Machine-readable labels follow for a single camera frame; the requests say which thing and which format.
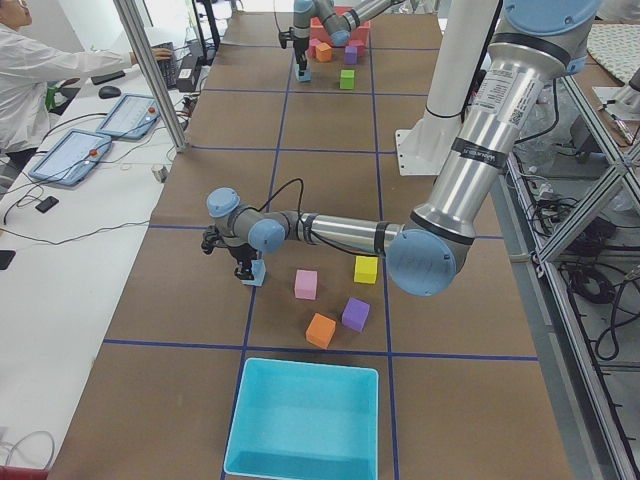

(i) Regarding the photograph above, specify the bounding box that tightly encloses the orange block right side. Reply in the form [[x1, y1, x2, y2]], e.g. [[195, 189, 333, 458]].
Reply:
[[315, 42, 333, 63]]

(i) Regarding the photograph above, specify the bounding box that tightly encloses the teach pendant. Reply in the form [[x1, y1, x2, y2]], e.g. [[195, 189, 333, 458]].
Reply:
[[96, 94, 159, 140], [29, 129, 112, 187]]

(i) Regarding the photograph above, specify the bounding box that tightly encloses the green foam block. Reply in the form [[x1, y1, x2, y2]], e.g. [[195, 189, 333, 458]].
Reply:
[[339, 69, 356, 90]]

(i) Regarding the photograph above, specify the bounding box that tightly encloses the purple block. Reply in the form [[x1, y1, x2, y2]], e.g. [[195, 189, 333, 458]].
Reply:
[[344, 45, 358, 65], [341, 297, 371, 332]]

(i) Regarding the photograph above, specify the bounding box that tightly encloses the yellow foam block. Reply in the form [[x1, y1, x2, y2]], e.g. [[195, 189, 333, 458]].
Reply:
[[353, 256, 379, 285]]

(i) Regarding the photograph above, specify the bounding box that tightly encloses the light blue block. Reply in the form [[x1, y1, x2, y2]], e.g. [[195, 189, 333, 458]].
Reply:
[[242, 259, 266, 287], [296, 70, 311, 83]]

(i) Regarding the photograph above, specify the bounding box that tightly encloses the person in white coat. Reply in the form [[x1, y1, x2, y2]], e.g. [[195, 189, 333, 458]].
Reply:
[[0, 0, 174, 166]]

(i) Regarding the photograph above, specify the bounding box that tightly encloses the magenta block near orange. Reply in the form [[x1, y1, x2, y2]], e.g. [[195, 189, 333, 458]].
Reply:
[[306, 38, 321, 58]]

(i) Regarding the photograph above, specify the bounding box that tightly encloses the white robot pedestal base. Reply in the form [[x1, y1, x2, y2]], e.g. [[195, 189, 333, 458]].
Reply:
[[396, 0, 502, 176]]

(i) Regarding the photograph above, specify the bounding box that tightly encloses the purple block left side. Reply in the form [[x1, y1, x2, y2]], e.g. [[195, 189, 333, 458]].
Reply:
[[341, 297, 371, 332]]

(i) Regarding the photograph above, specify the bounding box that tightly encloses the black keyboard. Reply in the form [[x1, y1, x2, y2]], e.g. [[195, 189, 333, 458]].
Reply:
[[153, 42, 178, 89]]

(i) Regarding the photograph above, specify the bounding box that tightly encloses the small metal cylinder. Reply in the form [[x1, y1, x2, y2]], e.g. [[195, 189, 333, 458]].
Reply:
[[151, 165, 168, 183]]

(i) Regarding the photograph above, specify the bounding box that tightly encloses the black computer mouse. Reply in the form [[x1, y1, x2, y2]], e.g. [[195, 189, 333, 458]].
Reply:
[[98, 85, 122, 100]]

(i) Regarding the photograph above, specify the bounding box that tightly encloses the light pink foam block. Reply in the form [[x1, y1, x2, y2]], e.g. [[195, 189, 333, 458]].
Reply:
[[294, 269, 318, 300]]

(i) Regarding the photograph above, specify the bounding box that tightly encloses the black smartphone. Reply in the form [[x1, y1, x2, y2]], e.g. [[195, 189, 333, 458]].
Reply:
[[35, 196, 59, 213]]

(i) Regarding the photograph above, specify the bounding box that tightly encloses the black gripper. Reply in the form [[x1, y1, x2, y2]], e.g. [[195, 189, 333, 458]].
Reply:
[[228, 242, 258, 281], [293, 36, 308, 75]]

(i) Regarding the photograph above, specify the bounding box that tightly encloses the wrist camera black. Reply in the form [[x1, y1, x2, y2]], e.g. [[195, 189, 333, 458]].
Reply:
[[278, 30, 292, 49], [201, 225, 226, 255]]

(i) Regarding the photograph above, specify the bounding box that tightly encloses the teach pendant near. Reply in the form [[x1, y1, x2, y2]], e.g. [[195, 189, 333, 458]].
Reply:
[[29, 129, 112, 187]]

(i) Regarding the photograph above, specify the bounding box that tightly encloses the orange block left side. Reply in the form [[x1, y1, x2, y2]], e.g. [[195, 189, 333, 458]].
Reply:
[[305, 313, 336, 349]]

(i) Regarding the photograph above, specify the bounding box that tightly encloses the aluminium frame post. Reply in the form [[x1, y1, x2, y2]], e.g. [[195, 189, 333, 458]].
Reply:
[[113, 0, 187, 153]]

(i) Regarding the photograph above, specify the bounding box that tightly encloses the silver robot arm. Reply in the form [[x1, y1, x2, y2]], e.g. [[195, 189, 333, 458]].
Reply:
[[279, 0, 400, 82], [202, 1, 599, 296]]

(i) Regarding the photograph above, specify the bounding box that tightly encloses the purple block right side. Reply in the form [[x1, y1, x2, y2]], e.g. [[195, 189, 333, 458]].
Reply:
[[344, 45, 358, 65]]

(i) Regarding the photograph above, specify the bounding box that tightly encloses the cyan plastic bin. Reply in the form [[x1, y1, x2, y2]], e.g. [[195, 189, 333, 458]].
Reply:
[[223, 358, 379, 479]]

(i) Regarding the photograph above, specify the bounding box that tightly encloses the teach pendant far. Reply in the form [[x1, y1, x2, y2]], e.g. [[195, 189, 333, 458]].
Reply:
[[96, 94, 159, 140]]

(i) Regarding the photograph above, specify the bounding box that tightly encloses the pink plastic bin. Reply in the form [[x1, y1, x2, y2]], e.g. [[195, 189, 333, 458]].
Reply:
[[310, 6, 371, 47]]

